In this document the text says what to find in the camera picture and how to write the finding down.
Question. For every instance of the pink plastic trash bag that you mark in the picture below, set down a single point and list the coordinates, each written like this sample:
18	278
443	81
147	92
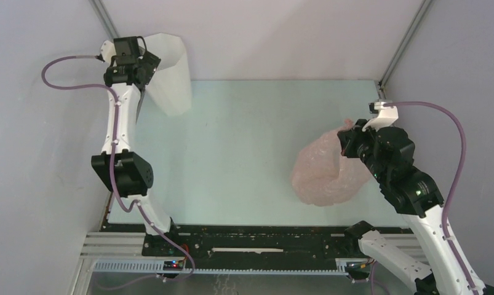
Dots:
321	176

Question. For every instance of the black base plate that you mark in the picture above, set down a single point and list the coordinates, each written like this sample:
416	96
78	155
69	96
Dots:
257	247

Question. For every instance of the white trash bin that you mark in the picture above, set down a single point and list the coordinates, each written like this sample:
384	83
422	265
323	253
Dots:
170	86

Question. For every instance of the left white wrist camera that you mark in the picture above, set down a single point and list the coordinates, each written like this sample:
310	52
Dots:
107	52

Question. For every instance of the small circuit board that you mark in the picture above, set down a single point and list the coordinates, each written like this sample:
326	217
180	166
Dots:
172	265

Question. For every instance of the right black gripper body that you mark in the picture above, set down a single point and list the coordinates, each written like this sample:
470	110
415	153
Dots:
358	144

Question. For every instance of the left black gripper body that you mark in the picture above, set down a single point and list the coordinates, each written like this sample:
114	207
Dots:
150	63

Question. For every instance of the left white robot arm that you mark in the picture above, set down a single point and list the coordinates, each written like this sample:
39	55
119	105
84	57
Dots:
126	174

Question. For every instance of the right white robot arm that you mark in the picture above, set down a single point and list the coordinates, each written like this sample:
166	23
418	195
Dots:
447	270

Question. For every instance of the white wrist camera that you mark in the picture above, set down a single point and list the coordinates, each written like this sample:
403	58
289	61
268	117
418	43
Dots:
107	52
385	115

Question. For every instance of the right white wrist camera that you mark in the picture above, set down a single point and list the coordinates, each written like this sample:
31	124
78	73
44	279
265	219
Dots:
385	115

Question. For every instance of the white slotted cable duct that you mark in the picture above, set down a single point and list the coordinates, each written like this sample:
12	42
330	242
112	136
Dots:
161	266

